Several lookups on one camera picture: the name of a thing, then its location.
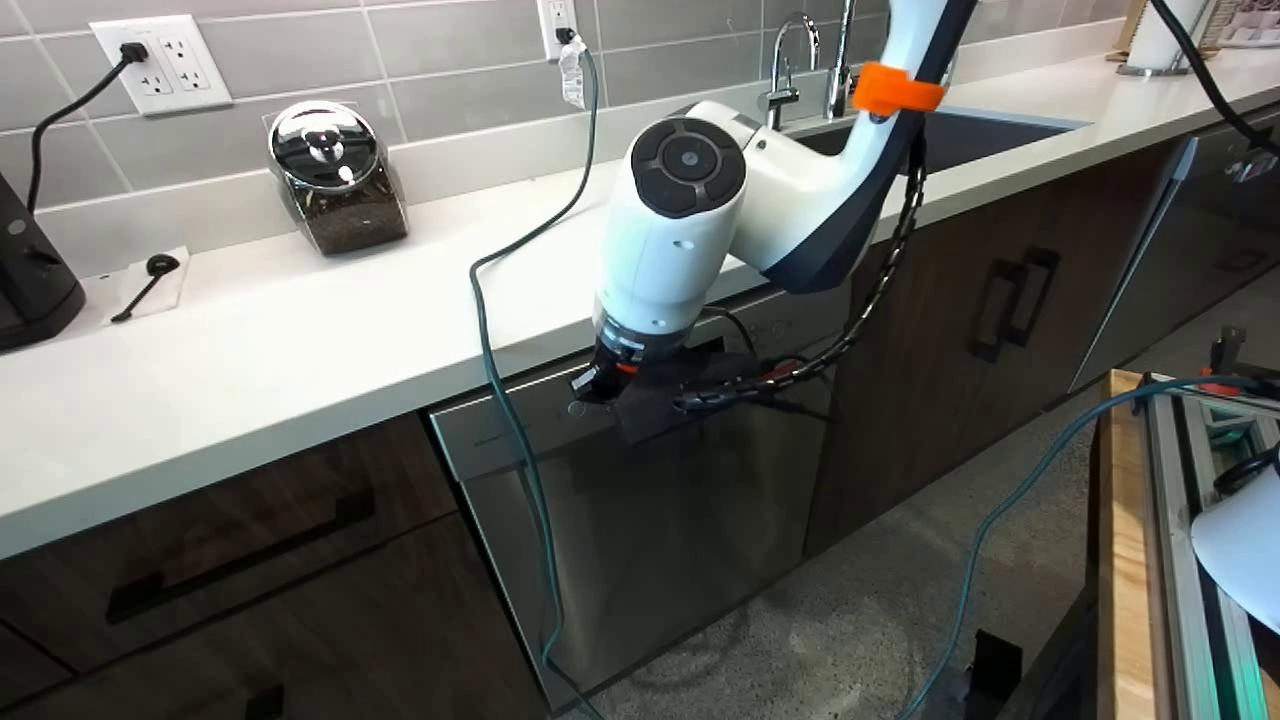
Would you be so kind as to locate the steel sink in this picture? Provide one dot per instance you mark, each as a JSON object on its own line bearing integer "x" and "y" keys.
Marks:
{"x": 987, "y": 135}

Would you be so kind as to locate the black spoon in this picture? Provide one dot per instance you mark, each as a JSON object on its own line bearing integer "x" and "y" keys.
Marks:
{"x": 141, "y": 289}

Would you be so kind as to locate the grey metal appliance front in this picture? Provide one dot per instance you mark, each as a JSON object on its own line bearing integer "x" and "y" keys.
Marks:
{"x": 1202, "y": 242}

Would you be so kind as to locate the aluminium frame rail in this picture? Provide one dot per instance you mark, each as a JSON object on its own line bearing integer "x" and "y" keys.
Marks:
{"x": 1193, "y": 574}

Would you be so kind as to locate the white rounded object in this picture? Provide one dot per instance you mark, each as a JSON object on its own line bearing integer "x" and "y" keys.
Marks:
{"x": 1244, "y": 546}

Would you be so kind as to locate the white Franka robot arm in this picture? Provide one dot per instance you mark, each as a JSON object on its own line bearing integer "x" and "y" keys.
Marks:
{"x": 683, "y": 225}

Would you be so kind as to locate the black floor bracket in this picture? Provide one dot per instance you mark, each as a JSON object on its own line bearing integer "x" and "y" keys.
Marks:
{"x": 992, "y": 667}

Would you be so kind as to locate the black coffee machine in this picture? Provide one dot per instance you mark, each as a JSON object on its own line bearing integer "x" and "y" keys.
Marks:
{"x": 35, "y": 285}

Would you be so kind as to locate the narrow white wall outlet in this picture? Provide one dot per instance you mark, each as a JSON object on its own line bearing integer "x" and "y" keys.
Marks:
{"x": 551, "y": 21}

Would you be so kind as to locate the wooden cart edge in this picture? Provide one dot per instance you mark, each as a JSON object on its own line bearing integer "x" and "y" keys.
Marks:
{"x": 1124, "y": 560}

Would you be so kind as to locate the white napkin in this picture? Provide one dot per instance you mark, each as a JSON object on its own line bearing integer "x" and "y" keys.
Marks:
{"x": 166, "y": 301}

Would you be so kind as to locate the colourful printed package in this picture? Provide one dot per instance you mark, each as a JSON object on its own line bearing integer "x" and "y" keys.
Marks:
{"x": 1244, "y": 21}

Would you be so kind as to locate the dark wood drawer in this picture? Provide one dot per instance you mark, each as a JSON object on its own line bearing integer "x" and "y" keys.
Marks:
{"x": 202, "y": 535}
{"x": 373, "y": 624}

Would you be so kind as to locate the glass jar silver lid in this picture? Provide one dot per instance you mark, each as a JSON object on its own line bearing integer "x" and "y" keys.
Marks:
{"x": 334, "y": 175}

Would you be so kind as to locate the stainless steel dishwasher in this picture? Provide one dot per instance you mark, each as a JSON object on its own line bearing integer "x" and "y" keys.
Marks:
{"x": 667, "y": 560}

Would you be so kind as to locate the white plug adapter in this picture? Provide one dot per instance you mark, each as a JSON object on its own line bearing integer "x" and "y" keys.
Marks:
{"x": 573, "y": 74}

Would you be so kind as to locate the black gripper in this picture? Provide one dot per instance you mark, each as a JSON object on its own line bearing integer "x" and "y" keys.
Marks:
{"x": 655, "y": 361}

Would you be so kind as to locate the small chrome tap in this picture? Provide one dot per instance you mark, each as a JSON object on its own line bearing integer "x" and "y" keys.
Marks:
{"x": 783, "y": 81}

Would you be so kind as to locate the wide white wall outlet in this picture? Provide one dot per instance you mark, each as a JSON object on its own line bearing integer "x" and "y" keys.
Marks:
{"x": 163, "y": 64}

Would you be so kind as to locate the white paper towel roll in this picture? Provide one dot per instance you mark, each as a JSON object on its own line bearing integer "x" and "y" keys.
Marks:
{"x": 1161, "y": 34}

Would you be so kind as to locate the chrome faucet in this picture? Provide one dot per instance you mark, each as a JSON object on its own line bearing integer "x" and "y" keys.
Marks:
{"x": 843, "y": 55}

